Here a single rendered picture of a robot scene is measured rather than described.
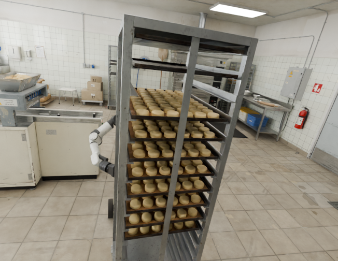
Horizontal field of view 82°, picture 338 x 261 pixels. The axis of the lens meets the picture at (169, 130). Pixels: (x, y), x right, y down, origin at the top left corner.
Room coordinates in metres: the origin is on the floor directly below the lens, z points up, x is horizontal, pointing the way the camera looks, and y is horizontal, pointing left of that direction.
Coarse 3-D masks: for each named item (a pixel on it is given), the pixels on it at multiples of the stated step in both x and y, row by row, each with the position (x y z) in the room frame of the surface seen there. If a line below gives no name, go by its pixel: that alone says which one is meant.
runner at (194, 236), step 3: (189, 231) 0.86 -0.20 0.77; (192, 231) 0.87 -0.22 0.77; (195, 231) 0.85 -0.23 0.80; (192, 234) 0.85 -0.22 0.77; (195, 234) 0.84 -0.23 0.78; (192, 237) 0.83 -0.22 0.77; (195, 237) 0.83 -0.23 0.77; (198, 237) 0.81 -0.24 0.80; (192, 240) 0.81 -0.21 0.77; (195, 240) 0.81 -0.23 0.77; (198, 240) 0.80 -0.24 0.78; (195, 243) 0.79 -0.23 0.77; (198, 243) 0.79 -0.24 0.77
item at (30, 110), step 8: (24, 112) 2.27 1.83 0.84; (32, 112) 2.29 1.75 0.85; (40, 112) 2.32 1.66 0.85; (48, 112) 2.34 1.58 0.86; (56, 112) 2.37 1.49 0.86; (64, 112) 2.40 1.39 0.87; (72, 112) 2.42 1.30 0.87; (80, 112) 2.45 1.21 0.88; (88, 112) 2.48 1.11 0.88; (96, 112) 2.51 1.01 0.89
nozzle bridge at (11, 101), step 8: (32, 88) 2.21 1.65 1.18; (40, 88) 2.32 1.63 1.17; (0, 96) 1.80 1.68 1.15; (8, 96) 1.82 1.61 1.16; (16, 96) 1.84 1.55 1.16; (24, 96) 1.89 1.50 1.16; (40, 96) 2.38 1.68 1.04; (0, 104) 1.80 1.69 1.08; (8, 104) 1.82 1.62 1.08; (16, 104) 1.84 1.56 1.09; (24, 104) 1.86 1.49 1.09; (0, 112) 1.79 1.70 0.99; (8, 112) 1.81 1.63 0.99; (8, 120) 1.81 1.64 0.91; (16, 120) 1.85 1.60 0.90
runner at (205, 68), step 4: (196, 64) 1.21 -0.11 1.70; (200, 68) 1.15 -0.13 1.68; (204, 68) 1.10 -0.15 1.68; (208, 68) 1.06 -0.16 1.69; (212, 68) 1.02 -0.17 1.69; (216, 68) 0.98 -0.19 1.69; (220, 68) 0.94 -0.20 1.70; (220, 72) 0.93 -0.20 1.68; (224, 72) 0.90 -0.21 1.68; (228, 72) 0.87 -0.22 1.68; (232, 72) 0.84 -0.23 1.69; (236, 72) 0.82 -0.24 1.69; (240, 72) 0.79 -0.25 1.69; (240, 76) 0.79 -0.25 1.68
